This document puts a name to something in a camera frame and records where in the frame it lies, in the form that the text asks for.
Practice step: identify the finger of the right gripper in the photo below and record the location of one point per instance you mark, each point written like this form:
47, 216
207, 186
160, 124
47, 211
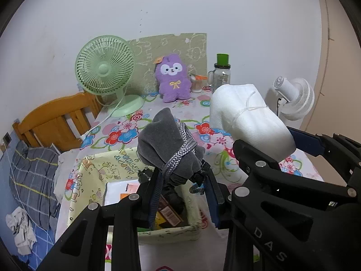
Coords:
247, 157
308, 143

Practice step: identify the green desk fan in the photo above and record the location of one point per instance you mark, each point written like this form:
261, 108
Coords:
104, 67

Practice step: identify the purple plush toy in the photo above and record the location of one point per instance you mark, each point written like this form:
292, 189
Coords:
172, 78

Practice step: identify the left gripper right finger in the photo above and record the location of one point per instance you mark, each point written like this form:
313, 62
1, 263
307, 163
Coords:
249, 246

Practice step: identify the toothpick jar orange lid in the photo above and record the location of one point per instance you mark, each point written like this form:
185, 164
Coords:
197, 82

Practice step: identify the red snack box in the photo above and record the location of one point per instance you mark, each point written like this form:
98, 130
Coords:
171, 212

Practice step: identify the cartoon fabric storage box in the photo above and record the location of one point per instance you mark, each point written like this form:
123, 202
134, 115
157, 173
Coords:
107, 177

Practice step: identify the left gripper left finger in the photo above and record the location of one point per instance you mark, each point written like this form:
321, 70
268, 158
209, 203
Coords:
83, 245

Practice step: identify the white circulator fan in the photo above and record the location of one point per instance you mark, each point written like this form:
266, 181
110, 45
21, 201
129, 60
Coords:
299, 97

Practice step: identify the glass jar green lid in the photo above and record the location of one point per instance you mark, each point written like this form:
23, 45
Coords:
221, 73

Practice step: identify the grey plaid pillow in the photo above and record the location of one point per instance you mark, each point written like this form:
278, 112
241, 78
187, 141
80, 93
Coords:
31, 180

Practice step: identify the grey drawstring pouch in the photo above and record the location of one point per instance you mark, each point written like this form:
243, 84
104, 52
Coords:
170, 147

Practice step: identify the blue bed sheet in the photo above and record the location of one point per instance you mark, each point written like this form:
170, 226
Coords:
33, 222

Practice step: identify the crumpled white grey cloth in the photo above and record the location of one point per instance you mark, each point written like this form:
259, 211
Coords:
22, 229

